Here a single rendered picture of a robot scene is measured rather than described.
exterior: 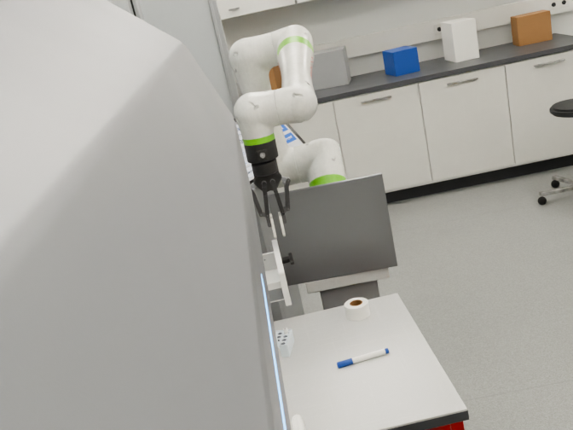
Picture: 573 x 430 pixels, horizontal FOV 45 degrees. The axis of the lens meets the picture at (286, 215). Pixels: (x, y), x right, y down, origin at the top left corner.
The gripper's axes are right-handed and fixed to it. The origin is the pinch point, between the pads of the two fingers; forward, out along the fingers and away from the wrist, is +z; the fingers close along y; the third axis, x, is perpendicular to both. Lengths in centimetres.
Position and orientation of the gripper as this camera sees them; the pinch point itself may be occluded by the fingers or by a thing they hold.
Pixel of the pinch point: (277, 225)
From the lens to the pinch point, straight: 205.0
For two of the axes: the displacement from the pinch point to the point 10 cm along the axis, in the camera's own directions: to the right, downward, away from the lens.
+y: 9.8, -2.1, 0.3
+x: -0.9, -3.0, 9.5
